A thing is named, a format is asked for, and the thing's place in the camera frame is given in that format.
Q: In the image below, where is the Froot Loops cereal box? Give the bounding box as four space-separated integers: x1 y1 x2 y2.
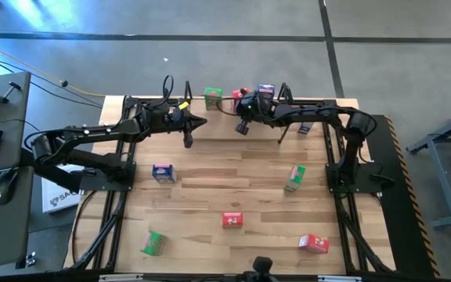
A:
231 87 251 114
298 233 331 255
221 211 244 229

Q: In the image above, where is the black cable with plug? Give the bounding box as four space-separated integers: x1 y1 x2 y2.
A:
0 49 69 88

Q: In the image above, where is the white printed box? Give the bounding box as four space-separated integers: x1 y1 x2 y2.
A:
40 162 88 215

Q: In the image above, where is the grey metal stand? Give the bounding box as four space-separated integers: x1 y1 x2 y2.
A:
405 100 451 229

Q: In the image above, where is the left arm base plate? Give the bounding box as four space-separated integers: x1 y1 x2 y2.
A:
79 160 137 193

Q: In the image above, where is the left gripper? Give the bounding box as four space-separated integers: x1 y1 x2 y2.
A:
167 106 207 133

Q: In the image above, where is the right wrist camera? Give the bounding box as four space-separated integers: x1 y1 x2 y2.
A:
234 119 251 136

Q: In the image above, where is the Apple Jacks cereal box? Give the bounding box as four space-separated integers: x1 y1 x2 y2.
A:
204 86 224 111
140 230 168 257
283 164 307 193

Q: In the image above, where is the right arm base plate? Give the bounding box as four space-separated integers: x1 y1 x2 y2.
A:
325 162 395 196

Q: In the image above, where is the black support bar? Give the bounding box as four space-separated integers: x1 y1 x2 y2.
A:
20 148 84 193

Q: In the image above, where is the black knob-shaped object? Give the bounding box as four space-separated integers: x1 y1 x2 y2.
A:
243 256 280 282

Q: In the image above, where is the silver metal bracket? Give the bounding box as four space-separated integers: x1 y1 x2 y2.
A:
317 275 363 282
99 273 145 282

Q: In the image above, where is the black frame wooden shelf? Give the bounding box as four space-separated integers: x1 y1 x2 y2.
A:
183 80 295 145

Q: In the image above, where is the yellow floor cable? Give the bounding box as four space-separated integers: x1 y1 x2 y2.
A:
0 36 106 98

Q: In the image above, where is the black metal rig frame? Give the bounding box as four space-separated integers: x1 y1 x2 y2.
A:
67 96 397 275

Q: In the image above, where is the black computer mouse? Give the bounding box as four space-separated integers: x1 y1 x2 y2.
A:
0 168 20 207

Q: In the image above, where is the black mat hazard striped edge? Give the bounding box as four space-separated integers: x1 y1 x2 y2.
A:
360 114 442 280

